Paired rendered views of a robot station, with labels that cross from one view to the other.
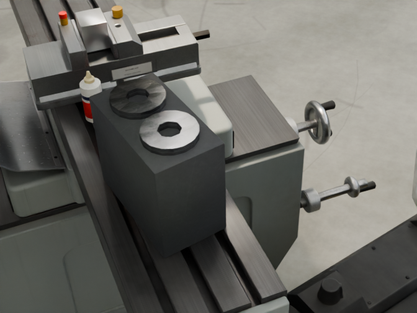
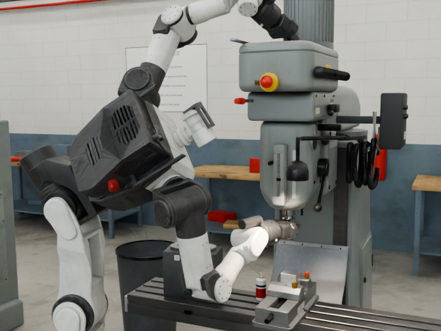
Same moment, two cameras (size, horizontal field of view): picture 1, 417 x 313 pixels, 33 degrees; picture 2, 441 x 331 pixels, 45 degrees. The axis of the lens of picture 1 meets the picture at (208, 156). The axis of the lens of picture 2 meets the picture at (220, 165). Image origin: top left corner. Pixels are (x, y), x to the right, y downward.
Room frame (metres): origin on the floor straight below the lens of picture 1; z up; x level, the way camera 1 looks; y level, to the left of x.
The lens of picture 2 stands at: (2.39, -1.35, 1.71)
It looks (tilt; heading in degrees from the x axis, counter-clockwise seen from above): 7 degrees down; 134
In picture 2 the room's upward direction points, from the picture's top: straight up
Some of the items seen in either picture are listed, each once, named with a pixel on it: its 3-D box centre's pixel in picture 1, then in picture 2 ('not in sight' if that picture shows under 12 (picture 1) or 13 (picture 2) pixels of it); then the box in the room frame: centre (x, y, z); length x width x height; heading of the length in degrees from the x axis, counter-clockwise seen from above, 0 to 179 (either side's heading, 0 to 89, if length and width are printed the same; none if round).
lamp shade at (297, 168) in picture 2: not in sight; (297, 169); (1.39, 0.05, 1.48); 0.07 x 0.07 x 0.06
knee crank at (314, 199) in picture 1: (337, 191); not in sight; (1.28, -0.33, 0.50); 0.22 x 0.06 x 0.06; 110
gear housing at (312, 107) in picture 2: not in sight; (293, 106); (1.21, 0.26, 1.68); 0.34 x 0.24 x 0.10; 110
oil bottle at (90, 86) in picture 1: (92, 94); (260, 286); (1.09, 0.22, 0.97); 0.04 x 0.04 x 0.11
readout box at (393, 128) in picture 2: not in sight; (395, 119); (1.44, 0.62, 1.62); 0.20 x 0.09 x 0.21; 110
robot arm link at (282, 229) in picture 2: not in sight; (273, 231); (1.23, 0.13, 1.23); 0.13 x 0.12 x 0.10; 2
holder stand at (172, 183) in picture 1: (158, 159); (193, 269); (0.85, 0.08, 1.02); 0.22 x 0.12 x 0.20; 31
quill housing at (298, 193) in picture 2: not in sight; (289, 163); (1.23, 0.22, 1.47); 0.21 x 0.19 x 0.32; 20
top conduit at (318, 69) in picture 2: not in sight; (333, 74); (1.35, 0.30, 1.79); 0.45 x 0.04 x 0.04; 110
